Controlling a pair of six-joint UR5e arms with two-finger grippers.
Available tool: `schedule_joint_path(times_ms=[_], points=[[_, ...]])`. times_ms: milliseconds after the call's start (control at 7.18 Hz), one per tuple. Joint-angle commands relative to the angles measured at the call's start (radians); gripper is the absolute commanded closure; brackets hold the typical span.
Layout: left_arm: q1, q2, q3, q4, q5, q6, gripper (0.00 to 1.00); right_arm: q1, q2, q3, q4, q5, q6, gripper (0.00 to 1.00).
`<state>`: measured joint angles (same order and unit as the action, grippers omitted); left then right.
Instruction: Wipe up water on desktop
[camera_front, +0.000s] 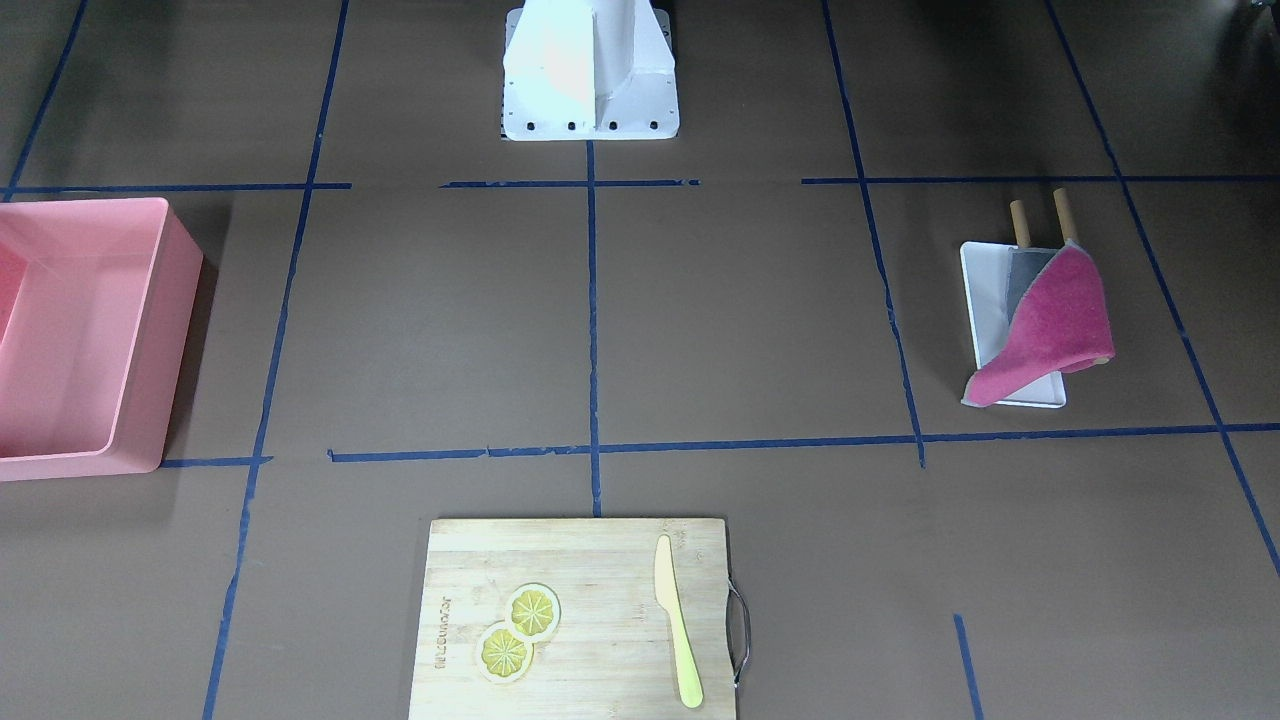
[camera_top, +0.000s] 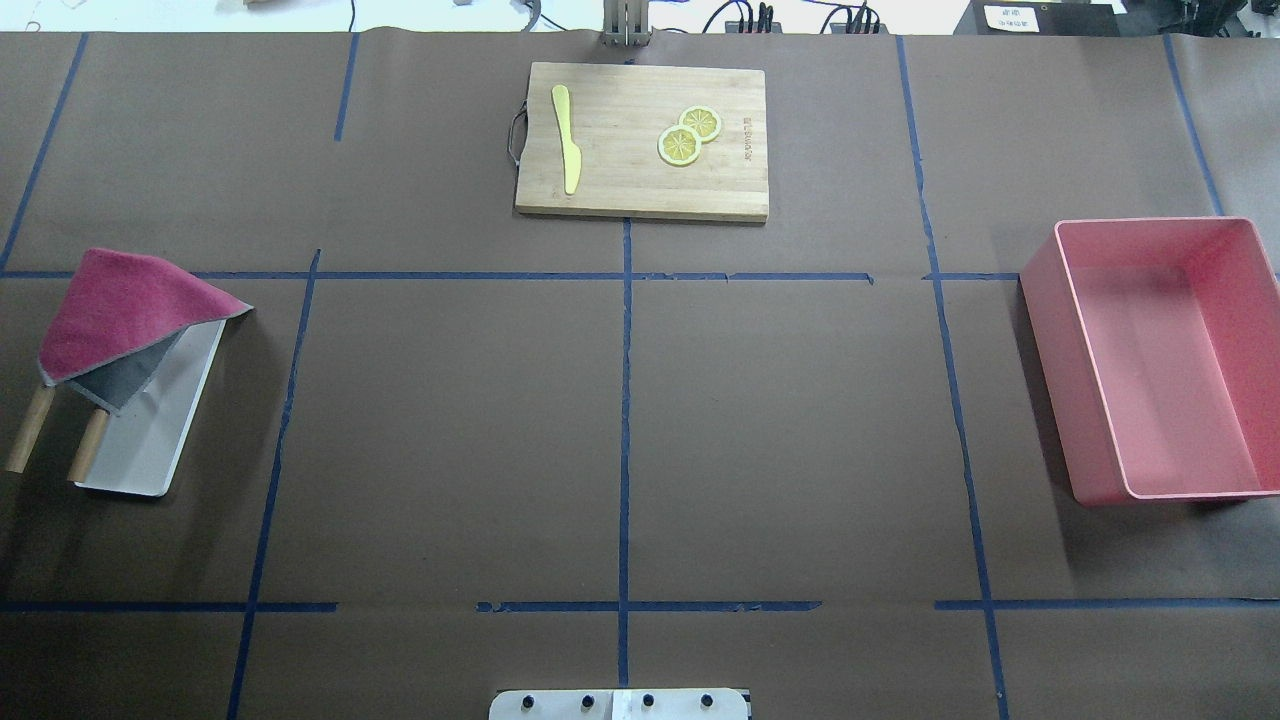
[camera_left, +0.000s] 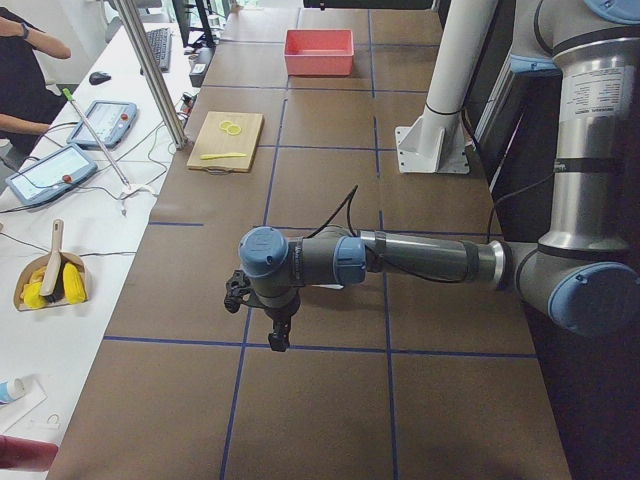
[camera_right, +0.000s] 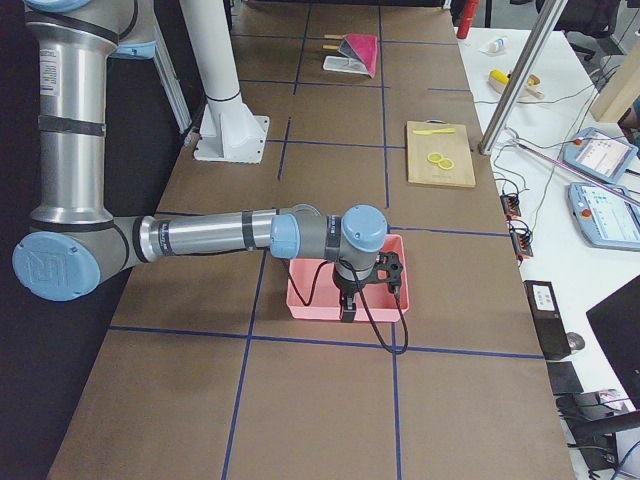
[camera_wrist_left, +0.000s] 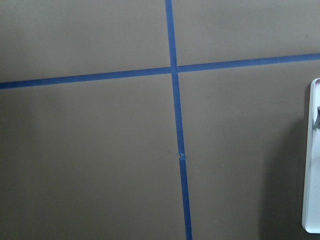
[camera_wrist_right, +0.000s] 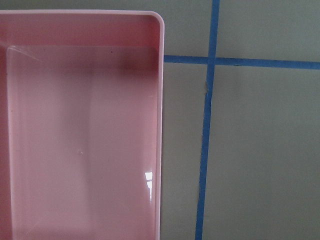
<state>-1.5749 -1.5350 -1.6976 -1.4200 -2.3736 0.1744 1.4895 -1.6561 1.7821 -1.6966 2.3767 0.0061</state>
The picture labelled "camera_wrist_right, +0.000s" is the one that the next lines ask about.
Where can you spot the pink plastic bin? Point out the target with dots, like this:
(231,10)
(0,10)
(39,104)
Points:
(81,99)

